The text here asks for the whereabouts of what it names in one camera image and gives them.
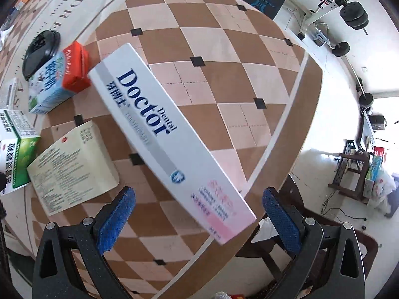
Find small white box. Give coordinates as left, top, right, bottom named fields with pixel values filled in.
left=0, top=77, right=18, bottom=109

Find small wooden shelf stand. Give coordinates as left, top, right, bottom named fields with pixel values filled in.
left=327, top=139, right=375, bottom=204

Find red cardboard box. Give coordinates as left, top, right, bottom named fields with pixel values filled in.
left=62, top=41, right=92, bottom=93

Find black device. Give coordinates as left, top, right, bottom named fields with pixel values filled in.
left=369, top=115, right=387, bottom=130

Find black floor cable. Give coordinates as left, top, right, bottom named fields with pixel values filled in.
left=320, top=189, right=369, bottom=225

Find blue milk carton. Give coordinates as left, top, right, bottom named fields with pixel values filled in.
left=28, top=51, right=76, bottom=115

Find light blue tissue box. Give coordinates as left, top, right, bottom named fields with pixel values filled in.
left=363, top=156, right=384, bottom=199

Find black stacked weight plates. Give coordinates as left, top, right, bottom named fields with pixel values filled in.
left=339, top=1, right=370, bottom=30

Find brown wooden chair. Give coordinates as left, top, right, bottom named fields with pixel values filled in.
left=234, top=174, right=380, bottom=289

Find long white toothpaste box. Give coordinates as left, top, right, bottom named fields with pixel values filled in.
left=88, top=43, right=257, bottom=245

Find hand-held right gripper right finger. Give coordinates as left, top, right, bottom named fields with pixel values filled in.
left=262, top=187, right=366, bottom=299

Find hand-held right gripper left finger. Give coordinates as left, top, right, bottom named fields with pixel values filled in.
left=32, top=186, right=136, bottom=299

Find black round lid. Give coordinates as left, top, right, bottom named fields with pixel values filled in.
left=22, top=30, right=61, bottom=81

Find white weight bench rack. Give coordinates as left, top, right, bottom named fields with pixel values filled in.
left=297, top=0, right=369, bottom=57

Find cream printed medicine box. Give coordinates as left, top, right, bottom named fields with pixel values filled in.
left=26, top=120, right=120, bottom=216

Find brown checkered tablecloth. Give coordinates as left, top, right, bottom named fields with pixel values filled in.
left=0, top=0, right=323, bottom=299

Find green and white medicine box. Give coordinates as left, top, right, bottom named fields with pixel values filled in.
left=0, top=109, right=42, bottom=196

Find white plastic bag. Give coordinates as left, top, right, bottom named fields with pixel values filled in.
left=367, top=171, right=399, bottom=219

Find black dumbbell weight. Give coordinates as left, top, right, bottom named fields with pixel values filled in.
left=358, top=92, right=374, bottom=107
left=332, top=42, right=350, bottom=57

